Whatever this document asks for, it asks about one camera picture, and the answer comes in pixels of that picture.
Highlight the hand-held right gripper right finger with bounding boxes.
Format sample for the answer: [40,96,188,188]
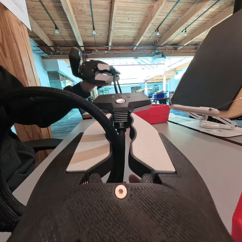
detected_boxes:
[129,113,176,176]

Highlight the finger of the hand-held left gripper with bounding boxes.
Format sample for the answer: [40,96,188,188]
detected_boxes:
[97,63,121,74]
[95,72,113,86]

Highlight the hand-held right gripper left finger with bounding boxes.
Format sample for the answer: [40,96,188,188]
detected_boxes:
[66,114,112,173]

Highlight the black braided cable green plugs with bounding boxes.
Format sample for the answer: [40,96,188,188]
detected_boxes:
[109,66,119,94]
[116,75,123,94]

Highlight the red plastic bin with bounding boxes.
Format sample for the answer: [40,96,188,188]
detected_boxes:
[134,104,170,124]

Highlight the thick black braided cable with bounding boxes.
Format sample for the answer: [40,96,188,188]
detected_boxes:
[0,86,127,232]

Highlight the black switch hub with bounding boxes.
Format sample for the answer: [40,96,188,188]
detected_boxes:
[93,92,153,131]

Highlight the red bin with black divider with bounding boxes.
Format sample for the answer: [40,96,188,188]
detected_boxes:
[231,193,242,242]

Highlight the person's left forearm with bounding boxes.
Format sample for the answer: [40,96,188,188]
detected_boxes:
[0,65,91,129]

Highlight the grey desk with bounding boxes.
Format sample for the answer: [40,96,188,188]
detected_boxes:
[12,113,242,239]

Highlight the person's left hand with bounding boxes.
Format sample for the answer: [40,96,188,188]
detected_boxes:
[80,81,103,93]

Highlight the black chair armrest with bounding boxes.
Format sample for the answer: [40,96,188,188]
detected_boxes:
[22,138,64,153]

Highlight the ceiling projector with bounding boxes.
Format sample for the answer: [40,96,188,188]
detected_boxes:
[152,51,167,63]

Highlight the white board stand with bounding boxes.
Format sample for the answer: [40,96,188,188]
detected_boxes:
[169,104,242,138]

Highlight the person's black clothing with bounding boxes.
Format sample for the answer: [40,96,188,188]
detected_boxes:
[0,130,36,189]

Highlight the white paper notice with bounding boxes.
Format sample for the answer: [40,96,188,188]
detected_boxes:
[4,0,32,31]

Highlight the wooden post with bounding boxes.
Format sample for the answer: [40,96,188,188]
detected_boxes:
[0,3,54,163]

